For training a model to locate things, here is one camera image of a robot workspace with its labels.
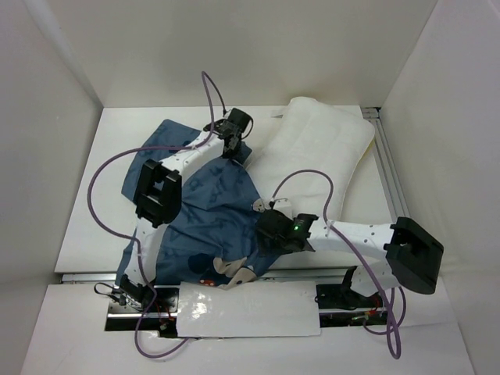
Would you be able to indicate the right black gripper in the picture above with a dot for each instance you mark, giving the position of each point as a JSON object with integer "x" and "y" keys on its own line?
{"x": 275, "y": 248}

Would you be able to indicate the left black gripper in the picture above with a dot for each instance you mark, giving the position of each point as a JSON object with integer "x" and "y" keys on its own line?
{"x": 230, "y": 155}

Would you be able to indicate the blue letter print pillowcase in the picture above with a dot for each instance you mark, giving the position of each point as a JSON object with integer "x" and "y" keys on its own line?
{"x": 213, "y": 240}

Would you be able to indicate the white pillow yellow edge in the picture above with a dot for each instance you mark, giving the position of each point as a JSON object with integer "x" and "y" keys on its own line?
{"x": 311, "y": 157}

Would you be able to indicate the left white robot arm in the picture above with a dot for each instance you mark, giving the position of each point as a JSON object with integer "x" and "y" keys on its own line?
{"x": 158, "y": 197}

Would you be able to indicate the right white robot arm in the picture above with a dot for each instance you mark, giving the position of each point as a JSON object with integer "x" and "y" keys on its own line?
{"x": 373, "y": 274}

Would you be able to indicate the white cover plate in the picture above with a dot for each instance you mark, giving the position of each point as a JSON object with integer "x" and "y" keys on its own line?
{"x": 261, "y": 309}

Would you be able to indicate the aluminium side rail frame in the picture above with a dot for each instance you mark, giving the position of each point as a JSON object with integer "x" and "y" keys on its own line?
{"x": 390, "y": 172}

